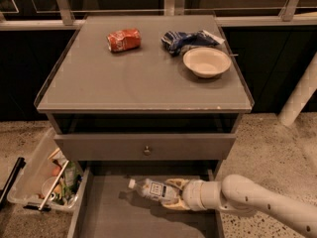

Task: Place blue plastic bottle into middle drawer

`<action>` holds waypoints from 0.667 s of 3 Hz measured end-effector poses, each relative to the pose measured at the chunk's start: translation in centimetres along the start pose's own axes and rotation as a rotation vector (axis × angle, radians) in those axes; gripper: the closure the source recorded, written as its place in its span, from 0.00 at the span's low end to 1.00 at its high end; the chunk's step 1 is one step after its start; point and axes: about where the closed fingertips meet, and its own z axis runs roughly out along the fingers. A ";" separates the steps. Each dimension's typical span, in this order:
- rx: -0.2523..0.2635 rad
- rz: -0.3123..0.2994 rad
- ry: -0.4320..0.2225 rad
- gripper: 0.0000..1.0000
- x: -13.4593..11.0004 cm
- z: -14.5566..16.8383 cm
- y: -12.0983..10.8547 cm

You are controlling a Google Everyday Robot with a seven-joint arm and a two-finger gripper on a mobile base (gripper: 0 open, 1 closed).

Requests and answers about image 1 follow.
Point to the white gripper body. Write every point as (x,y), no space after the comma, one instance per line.
(191,194)

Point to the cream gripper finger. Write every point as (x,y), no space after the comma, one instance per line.
(179,205)
(179,183)

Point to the clear plastic water bottle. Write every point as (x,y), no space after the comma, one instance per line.
(154,190)

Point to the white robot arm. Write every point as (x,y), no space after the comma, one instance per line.
(238,195)

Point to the round metal drawer knob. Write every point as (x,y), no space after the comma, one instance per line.
(147,151)

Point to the grey top drawer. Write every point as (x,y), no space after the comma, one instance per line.
(130,147)

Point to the open grey middle drawer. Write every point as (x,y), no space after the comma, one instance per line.
(106,208)

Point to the grey drawer cabinet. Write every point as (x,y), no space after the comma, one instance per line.
(143,90)

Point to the white paper bowl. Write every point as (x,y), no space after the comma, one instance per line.
(206,62)

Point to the clear plastic storage bin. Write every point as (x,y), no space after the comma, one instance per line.
(36,178)

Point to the blue crumpled chip bag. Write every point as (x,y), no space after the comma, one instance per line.
(174,42)

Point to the crushed red soda can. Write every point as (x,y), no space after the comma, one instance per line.
(124,40)

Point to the white table leg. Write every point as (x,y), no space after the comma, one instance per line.
(301,94)

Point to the metal window railing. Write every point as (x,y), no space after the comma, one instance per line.
(29,15)

